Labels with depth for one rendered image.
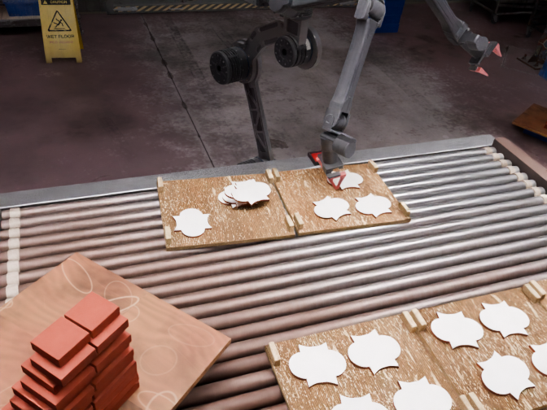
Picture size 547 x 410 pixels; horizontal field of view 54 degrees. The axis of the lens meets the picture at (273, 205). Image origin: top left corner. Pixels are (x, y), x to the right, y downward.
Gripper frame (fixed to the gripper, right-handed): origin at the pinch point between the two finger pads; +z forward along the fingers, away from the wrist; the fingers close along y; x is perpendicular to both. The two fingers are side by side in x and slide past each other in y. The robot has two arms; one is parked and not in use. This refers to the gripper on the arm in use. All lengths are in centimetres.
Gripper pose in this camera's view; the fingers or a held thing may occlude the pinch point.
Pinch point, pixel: (332, 179)
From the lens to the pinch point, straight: 198.0
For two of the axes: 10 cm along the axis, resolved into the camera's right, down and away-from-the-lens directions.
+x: -9.6, 2.7, -1.1
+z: 1.4, 7.5, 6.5
